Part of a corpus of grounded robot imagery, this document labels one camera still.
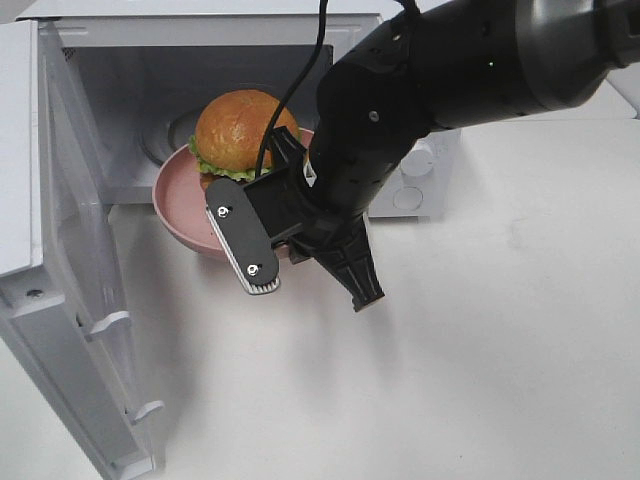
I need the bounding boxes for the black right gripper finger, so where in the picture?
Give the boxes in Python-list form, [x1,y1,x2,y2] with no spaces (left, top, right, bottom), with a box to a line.
[314,219,384,312]
[267,126,307,172]

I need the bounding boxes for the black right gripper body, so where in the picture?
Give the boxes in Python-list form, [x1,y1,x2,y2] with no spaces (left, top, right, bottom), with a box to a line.
[288,139,416,263]

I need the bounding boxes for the burger with lettuce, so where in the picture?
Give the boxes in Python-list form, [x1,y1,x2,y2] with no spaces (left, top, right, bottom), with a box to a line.
[188,89,279,189]

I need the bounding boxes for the white round door button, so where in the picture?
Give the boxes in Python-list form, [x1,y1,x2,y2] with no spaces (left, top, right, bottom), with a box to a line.
[393,187,423,211]

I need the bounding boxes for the pink round plate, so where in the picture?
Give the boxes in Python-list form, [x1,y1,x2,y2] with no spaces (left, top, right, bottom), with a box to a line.
[151,127,316,260]

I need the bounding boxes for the white microwave door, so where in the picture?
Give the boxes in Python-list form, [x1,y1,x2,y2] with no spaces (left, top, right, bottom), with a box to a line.
[1,19,161,479]

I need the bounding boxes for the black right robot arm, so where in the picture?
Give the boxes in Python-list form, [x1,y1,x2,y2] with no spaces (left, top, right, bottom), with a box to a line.
[292,1,639,309]

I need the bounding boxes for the white lower microwave knob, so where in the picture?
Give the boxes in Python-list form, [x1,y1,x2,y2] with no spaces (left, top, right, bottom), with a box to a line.
[400,142,435,178]

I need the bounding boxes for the glass microwave turntable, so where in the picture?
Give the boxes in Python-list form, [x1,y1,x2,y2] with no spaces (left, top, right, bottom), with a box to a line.
[139,105,204,166]

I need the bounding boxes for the white microwave oven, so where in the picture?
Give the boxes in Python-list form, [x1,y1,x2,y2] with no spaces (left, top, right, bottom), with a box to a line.
[14,12,464,221]

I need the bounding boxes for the black camera cable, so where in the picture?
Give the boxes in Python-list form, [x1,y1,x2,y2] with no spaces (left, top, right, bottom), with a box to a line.
[252,0,331,182]

